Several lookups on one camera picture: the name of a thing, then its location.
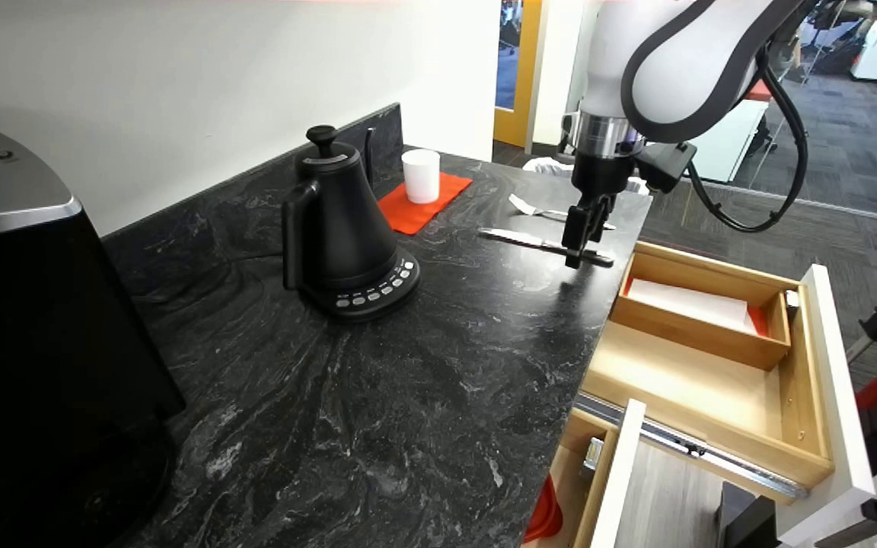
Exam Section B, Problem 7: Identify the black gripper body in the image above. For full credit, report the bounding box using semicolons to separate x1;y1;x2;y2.
562;153;629;245

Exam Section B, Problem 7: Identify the silver butter knife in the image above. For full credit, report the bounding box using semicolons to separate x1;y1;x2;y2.
478;227;615;267

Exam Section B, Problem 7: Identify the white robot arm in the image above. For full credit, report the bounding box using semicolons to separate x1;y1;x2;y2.
559;0;810;267

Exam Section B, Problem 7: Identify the orange drawer liner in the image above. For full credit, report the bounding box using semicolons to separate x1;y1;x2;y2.
745;305;769;334

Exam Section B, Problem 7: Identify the open wooden drawer white front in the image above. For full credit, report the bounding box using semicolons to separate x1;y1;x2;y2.
583;245;874;546

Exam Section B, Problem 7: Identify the red object in lower drawer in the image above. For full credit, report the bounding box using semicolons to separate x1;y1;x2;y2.
524;479;562;543

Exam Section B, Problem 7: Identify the white mug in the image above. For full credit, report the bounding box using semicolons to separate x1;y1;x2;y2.
403;149;440;204

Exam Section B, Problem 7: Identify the red coaster mat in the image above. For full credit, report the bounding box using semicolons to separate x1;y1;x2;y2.
375;168;475;241

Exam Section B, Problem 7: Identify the black electric kettle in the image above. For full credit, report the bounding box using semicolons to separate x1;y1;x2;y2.
282;126;419;321

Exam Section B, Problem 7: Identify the black coffee machine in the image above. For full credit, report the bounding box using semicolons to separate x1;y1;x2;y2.
0;133;184;548

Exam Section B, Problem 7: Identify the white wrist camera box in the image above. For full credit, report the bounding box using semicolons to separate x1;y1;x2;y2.
635;142;695;192

